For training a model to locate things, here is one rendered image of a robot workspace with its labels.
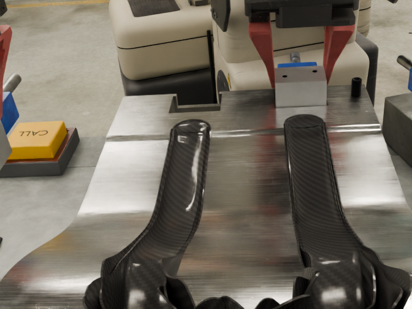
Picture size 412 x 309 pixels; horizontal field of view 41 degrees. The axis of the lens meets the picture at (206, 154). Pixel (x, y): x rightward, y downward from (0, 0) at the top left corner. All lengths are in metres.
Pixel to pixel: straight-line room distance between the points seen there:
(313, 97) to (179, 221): 0.20
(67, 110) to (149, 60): 1.60
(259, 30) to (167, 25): 0.60
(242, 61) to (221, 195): 0.46
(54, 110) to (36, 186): 2.06
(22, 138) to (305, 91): 0.34
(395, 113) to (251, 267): 0.37
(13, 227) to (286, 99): 0.31
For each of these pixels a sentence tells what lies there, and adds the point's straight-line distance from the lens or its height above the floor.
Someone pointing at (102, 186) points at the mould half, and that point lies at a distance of 0.48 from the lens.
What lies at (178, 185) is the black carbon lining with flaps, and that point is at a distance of 0.48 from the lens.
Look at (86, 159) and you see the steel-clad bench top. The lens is 0.69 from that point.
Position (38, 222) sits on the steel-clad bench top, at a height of 0.80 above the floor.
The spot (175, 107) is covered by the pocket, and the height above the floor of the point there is 0.88.
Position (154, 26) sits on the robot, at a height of 0.80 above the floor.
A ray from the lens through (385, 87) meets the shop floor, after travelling 2.65.
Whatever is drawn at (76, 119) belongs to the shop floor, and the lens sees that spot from 2.59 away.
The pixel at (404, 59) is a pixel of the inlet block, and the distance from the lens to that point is 0.75.
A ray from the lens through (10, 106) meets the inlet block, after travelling 0.54.
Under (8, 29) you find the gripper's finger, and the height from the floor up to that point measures 1.01.
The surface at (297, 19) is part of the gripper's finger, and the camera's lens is 0.52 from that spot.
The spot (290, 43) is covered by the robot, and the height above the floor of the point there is 0.83.
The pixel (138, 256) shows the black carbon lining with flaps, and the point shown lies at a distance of 0.36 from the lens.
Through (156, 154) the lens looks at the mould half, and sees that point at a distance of 0.51.
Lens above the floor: 1.15
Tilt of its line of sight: 32 degrees down
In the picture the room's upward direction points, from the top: 6 degrees counter-clockwise
